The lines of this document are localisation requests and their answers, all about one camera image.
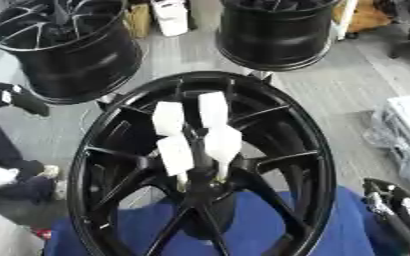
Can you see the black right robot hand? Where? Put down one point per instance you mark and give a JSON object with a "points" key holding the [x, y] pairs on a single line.
{"points": [[398, 213]]}

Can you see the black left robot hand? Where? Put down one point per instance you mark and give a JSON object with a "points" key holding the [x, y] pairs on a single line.
{"points": [[22, 98]]}

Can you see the black wheel rim with spokes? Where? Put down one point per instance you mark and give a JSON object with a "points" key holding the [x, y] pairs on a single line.
{"points": [[80, 66]]}

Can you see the large black spoked wheel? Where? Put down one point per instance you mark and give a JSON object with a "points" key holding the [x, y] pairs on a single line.
{"points": [[296, 140]]}

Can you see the black wheel rim barrel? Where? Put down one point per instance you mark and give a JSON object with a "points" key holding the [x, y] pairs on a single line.
{"points": [[272, 36]]}

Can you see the person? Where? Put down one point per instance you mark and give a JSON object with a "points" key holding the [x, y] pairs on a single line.
{"points": [[4, 156]]}

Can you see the tan cardboard box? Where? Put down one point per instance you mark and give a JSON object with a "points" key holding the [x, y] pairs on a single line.
{"points": [[137, 20]]}

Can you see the white box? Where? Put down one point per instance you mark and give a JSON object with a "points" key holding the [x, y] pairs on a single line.
{"points": [[170, 16]]}

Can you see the brown paper bag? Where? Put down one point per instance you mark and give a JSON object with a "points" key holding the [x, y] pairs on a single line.
{"points": [[369, 15]]}

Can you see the white upright board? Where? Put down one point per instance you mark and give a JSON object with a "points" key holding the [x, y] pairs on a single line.
{"points": [[344, 18]]}

